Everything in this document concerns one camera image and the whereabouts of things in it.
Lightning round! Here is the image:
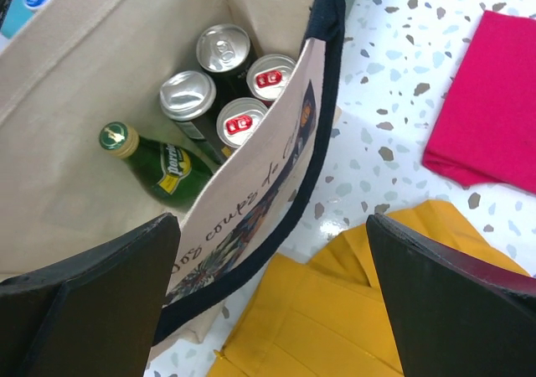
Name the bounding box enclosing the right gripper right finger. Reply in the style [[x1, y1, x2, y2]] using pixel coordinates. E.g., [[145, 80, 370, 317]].
[[366, 214, 535, 376]]

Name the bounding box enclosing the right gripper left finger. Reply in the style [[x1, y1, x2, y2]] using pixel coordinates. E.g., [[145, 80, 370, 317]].
[[1, 213, 180, 376]]

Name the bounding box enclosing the green glass bottle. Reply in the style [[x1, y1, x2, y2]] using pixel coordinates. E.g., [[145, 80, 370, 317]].
[[99, 121, 213, 211]]

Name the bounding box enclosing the red tab can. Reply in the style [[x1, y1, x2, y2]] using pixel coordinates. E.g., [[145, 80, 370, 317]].
[[216, 97, 268, 149], [246, 54, 296, 107]]

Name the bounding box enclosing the beige canvas tote bag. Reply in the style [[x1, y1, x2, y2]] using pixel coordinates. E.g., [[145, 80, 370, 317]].
[[1, 0, 346, 357]]

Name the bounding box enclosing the mustard yellow cloth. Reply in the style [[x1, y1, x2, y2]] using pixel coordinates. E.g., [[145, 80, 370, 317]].
[[209, 200, 529, 376]]

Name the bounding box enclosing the red folded cloth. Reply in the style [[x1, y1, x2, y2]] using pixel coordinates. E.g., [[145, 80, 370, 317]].
[[422, 11, 535, 193]]

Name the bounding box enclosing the silver top can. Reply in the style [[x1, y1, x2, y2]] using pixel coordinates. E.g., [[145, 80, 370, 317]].
[[196, 23, 258, 100]]

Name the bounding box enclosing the teal folded cloth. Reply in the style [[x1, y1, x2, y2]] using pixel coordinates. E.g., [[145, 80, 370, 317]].
[[1, 0, 52, 39]]

